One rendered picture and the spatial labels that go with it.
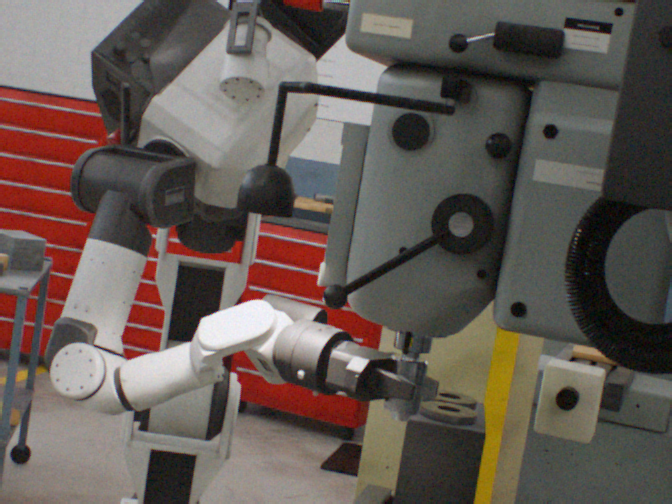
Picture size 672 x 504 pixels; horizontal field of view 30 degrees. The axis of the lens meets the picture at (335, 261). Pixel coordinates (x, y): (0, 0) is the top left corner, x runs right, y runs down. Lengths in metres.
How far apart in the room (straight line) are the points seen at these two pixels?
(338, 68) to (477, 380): 7.69
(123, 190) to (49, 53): 9.95
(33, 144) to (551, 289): 5.53
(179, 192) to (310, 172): 9.04
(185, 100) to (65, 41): 9.81
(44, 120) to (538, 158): 5.49
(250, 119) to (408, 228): 0.47
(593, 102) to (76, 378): 0.79
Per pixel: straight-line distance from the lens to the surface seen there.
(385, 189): 1.50
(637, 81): 1.20
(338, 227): 1.59
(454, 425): 1.93
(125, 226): 1.82
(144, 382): 1.76
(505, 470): 3.40
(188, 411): 2.26
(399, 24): 1.48
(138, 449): 2.31
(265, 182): 1.57
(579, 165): 1.45
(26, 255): 4.79
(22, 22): 11.90
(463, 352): 3.35
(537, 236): 1.45
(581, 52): 1.46
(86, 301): 1.81
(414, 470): 1.94
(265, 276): 6.37
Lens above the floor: 1.55
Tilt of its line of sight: 6 degrees down
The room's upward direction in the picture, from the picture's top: 9 degrees clockwise
